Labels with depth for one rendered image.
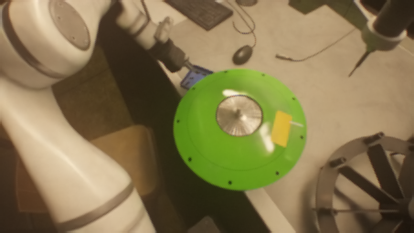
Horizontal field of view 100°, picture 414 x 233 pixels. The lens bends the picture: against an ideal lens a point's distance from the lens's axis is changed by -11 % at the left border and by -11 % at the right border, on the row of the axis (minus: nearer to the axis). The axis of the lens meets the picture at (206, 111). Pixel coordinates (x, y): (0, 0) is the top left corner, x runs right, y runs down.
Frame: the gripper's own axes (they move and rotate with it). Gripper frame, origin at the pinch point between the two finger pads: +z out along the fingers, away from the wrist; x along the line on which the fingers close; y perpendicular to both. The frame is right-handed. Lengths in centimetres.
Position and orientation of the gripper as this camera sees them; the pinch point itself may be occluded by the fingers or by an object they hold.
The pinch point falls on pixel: (196, 72)
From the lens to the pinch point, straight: 67.8
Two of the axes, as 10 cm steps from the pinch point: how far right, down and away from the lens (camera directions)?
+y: -8.2, 1.4, 5.6
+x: -1.5, 8.9, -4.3
